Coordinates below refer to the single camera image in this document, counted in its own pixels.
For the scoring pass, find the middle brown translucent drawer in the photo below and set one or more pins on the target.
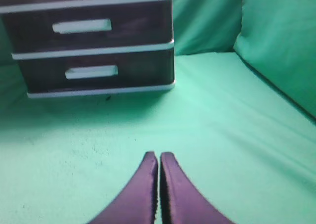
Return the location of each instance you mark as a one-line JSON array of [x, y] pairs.
[[132, 24]]

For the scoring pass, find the green cloth backdrop and cover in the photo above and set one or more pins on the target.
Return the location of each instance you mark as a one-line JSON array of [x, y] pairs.
[[248, 148]]

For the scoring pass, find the bottom brown translucent drawer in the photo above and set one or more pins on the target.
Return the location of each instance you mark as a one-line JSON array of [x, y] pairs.
[[137, 69]]

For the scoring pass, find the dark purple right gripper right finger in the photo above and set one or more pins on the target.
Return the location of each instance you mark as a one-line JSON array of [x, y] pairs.
[[180, 201]]

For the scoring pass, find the white plastic drawer cabinet frame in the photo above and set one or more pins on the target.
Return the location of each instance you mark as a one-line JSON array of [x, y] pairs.
[[16, 6]]

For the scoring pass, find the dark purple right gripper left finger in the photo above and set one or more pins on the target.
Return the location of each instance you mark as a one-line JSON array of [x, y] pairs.
[[137, 202]]

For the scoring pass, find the brown translucent drawer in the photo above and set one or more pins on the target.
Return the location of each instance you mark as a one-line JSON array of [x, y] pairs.
[[132, 24], [137, 69]]

